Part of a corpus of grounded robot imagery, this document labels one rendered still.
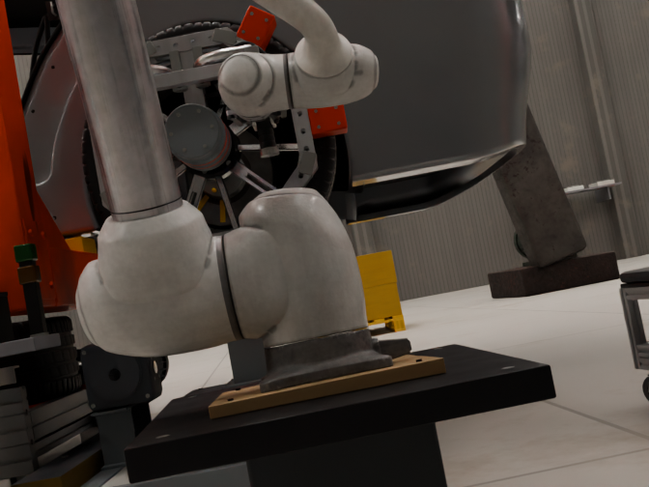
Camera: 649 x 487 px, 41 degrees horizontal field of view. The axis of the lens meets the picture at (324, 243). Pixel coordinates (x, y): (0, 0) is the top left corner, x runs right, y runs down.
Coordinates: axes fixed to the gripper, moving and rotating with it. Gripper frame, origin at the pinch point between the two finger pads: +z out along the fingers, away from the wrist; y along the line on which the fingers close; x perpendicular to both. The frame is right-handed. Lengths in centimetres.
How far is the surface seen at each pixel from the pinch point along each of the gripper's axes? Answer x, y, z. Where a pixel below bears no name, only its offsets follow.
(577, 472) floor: -83, 48, -21
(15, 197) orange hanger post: -4, -64, 18
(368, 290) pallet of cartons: -45, 31, 503
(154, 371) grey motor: -52, -42, 38
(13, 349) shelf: -40, -62, -5
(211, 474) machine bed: -76, -26, 8
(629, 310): -58, 80, 27
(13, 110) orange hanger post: 20, -63, 25
